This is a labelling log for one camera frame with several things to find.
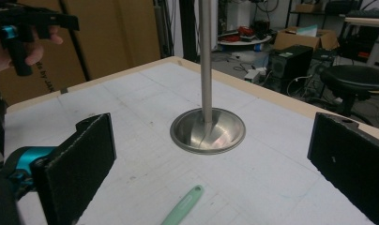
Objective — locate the black vertical post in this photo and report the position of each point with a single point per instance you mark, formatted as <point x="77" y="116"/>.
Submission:
<point x="188" y="29"/>

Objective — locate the large brown cardboard sheet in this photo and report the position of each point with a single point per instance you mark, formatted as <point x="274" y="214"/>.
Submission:
<point x="112" y="40"/>

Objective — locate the black computer case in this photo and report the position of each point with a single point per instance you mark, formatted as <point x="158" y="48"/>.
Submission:
<point x="291" y="64"/>

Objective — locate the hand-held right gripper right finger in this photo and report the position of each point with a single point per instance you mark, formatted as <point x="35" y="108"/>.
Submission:
<point x="353" y="162"/>

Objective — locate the round white table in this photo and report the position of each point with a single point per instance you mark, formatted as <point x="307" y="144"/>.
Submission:
<point x="244" y="41"/>

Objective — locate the black office chair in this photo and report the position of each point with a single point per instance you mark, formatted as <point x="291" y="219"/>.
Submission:
<point x="355" y="81"/>

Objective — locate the open brown cardboard box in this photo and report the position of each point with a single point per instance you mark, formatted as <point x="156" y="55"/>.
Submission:
<point x="306" y="39"/>

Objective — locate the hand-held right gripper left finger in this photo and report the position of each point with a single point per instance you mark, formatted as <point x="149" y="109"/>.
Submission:
<point x="75" y="168"/>

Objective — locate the metal stand with round base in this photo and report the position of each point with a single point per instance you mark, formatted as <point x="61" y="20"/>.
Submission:
<point x="206" y="125"/>

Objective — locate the white desk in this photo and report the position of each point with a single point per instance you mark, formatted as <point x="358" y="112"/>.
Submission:
<point x="370" y="31"/>

